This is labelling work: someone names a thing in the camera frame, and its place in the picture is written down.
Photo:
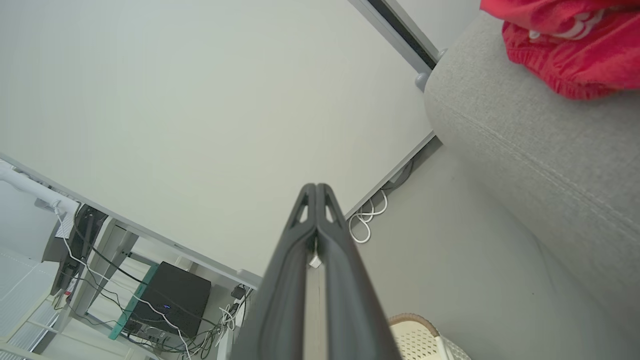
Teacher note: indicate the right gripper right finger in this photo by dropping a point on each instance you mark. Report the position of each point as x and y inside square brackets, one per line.
[350, 300]

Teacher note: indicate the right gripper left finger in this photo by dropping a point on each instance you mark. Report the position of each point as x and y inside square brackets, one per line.
[280, 300]

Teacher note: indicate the narrow white partition panel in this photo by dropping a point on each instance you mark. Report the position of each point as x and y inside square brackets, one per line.
[440, 20]

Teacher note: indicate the teal desk leg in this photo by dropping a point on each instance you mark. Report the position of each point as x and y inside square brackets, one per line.
[132, 302]

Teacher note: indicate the cream perforated laundry basket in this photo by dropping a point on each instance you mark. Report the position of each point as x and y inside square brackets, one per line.
[415, 340]

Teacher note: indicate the red shorts with white print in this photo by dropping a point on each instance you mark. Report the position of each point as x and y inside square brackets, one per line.
[575, 65]

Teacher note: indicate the grey fabric sofa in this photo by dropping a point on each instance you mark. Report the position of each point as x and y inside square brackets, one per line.
[550, 150]

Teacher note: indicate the black computer case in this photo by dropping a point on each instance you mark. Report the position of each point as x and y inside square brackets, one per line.
[170, 300]

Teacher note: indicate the grey partition foot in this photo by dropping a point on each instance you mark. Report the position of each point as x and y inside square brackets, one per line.
[422, 81]
[441, 53]

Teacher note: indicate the wide light grey desk leg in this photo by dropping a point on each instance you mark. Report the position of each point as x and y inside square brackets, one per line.
[102, 265]

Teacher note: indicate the black power adapter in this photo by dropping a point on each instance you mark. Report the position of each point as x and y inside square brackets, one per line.
[238, 292]

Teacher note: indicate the black monitor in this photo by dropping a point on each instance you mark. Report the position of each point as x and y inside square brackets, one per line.
[75, 240]

